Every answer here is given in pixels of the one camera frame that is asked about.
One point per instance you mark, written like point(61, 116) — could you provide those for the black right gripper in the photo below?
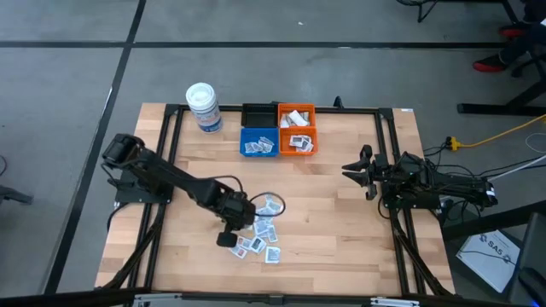
point(381, 170)

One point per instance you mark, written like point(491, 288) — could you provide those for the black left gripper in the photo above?
point(234, 209)

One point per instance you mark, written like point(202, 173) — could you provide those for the white text packet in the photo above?
point(273, 254)

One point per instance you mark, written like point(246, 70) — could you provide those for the white packet with black square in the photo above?
point(295, 140)
point(306, 140)

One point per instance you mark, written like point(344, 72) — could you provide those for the long white gauze packet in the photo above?
point(297, 117)
point(284, 123)

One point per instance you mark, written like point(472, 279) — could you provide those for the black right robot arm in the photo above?
point(448, 187)

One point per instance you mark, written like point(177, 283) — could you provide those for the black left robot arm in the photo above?
point(170, 177)

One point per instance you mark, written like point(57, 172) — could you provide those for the green striped bandage strip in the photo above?
point(306, 115)

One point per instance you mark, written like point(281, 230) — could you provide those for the orange plastic basket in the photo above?
point(283, 147)
point(282, 108)

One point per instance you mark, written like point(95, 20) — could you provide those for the blue plastic basket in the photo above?
point(275, 151)

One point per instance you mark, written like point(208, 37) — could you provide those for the black plastic basket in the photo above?
point(259, 116)

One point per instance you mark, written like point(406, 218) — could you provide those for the white wipes canister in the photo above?
point(205, 108)

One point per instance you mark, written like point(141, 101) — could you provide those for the black floor beam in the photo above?
point(490, 221)

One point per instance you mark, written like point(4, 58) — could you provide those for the white printed paper sheet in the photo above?
point(488, 260)

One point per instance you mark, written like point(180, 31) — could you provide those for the person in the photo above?
point(490, 65)

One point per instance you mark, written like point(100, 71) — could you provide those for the black chair base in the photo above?
point(422, 10)

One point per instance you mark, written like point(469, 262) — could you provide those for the black stand foot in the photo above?
point(15, 196)

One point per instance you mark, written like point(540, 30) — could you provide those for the black camera mount crossbar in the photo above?
point(85, 297)

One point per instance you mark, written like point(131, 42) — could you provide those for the black desk leg frame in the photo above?
point(503, 108)

